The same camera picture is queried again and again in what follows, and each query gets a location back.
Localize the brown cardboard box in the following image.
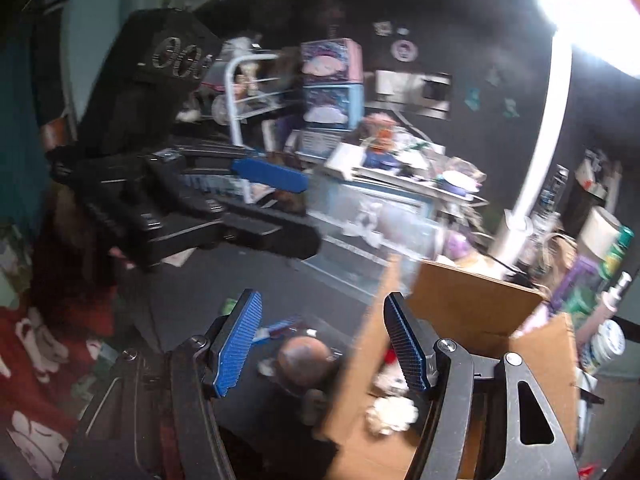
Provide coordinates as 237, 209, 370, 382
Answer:
320, 252, 583, 480

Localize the white ring lamp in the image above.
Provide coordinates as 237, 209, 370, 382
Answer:
492, 0, 640, 273

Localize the red printed blanket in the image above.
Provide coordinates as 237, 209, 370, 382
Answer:
0, 220, 121, 480

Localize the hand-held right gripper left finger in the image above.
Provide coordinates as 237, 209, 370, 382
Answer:
60, 289, 263, 480

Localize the green spray can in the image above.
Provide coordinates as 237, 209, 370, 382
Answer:
600, 226, 635, 281

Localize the round wall sticker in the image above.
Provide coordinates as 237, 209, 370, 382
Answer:
391, 39, 417, 63

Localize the clear plastic storage bin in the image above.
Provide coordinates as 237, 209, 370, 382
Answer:
305, 172, 451, 306

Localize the white wire rack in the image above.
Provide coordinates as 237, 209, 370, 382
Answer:
222, 52, 306, 201

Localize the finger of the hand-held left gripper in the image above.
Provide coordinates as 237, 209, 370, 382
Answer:
200, 199, 322, 261
150, 145, 309, 197

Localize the brown round object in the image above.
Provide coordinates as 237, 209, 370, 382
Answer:
276, 336, 337, 397

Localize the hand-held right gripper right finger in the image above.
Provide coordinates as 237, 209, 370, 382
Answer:
383, 292, 579, 480

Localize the white round jar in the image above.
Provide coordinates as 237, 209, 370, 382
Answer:
585, 320, 627, 375

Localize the white wall plate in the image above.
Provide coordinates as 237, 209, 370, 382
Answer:
374, 69, 453, 120

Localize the pink and blue printed box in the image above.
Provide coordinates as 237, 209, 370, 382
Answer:
300, 37, 364, 86

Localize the white pump bottle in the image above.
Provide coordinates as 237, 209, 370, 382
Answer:
575, 271, 631, 346

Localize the white paper roll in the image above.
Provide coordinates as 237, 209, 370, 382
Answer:
577, 206, 623, 266

